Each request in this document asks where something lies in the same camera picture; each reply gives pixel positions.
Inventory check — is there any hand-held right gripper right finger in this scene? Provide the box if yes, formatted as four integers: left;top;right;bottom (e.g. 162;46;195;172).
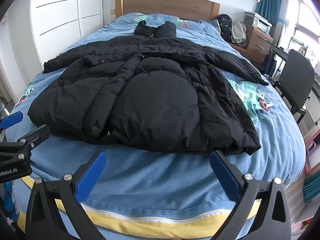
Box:
209;151;292;240

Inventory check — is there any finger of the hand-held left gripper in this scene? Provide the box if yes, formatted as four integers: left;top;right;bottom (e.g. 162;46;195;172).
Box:
0;124;51;157
0;111;24;132

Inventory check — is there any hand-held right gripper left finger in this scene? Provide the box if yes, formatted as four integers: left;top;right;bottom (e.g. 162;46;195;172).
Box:
25;151;108;240

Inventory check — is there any black puffer jacket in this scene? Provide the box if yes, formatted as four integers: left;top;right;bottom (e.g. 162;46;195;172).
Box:
27;20;270;156

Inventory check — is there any grey clothes pile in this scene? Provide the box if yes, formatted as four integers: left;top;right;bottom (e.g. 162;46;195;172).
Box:
230;21;248;44

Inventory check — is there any blue printed duvet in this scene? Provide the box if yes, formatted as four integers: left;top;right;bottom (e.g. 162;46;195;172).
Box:
5;12;307;240

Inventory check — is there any teal folded cloth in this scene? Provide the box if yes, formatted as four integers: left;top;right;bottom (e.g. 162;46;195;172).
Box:
303;172;320;203

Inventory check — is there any white wardrobe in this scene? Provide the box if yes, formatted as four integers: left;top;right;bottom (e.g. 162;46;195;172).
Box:
0;0;103;85

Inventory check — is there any dark blue bag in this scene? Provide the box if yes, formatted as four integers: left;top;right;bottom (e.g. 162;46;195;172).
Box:
260;52;277;75

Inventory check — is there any black chair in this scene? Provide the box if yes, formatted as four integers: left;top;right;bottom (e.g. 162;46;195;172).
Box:
271;49;315;124

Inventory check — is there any black desk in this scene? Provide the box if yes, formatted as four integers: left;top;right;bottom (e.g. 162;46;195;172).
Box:
270;44;320;64

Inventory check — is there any wooden drawer chest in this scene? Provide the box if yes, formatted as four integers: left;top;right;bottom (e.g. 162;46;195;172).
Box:
230;24;274;68

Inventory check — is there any black backpack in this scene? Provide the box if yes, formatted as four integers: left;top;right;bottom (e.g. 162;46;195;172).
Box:
217;14;234;40

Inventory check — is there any white printer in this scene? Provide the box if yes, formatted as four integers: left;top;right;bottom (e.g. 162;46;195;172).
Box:
252;14;272;32

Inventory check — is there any grey box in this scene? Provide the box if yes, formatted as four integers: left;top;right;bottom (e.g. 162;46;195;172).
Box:
244;11;256;25

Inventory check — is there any window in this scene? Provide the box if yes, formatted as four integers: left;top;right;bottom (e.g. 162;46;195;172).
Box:
287;0;320;63

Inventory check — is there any wooden headboard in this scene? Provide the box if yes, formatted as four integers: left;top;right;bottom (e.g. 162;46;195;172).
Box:
115;0;221;22

